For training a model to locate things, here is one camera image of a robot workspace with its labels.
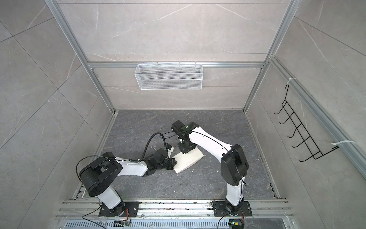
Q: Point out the white paper envelope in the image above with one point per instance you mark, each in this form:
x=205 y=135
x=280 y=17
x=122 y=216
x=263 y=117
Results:
x=184 y=161

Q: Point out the aluminium frame right rail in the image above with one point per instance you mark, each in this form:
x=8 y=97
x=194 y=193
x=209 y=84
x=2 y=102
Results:
x=350 y=148

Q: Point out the aluminium frame right post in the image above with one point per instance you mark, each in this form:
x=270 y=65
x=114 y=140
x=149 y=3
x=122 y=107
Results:
x=284 y=25

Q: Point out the aluminium frame post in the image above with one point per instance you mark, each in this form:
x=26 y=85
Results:
x=67 y=31
x=284 y=25

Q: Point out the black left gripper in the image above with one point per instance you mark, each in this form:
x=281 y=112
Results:
x=173 y=163

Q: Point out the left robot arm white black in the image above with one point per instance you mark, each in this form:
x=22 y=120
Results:
x=98 y=176

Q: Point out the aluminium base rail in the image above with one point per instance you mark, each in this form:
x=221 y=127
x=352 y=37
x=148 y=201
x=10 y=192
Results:
x=177 y=209

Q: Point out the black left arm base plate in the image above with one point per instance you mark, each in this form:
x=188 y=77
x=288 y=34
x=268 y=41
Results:
x=121 y=210

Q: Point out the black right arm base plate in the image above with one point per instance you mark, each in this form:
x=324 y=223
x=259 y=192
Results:
x=224 y=208

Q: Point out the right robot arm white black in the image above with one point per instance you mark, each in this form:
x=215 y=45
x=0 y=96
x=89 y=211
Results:
x=233 y=162

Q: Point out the aluminium frame left post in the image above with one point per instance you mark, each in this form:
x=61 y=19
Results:
x=67 y=31

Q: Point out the white wire mesh basket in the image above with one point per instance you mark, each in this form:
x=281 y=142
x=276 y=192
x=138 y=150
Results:
x=169 y=77

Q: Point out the grey slotted cable duct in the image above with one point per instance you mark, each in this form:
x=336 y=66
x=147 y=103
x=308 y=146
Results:
x=169 y=224

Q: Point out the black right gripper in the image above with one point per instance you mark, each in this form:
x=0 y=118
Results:
x=183 y=150

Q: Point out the aluminium frame back rail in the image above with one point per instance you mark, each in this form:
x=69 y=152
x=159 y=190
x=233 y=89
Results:
x=209 y=64

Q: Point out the aluminium frame rail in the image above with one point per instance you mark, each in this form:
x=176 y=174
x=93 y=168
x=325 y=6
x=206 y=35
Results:
x=209 y=64
x=350 y=148

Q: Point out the black wire hook rack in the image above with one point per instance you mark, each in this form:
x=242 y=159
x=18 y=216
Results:
x=301 y=131

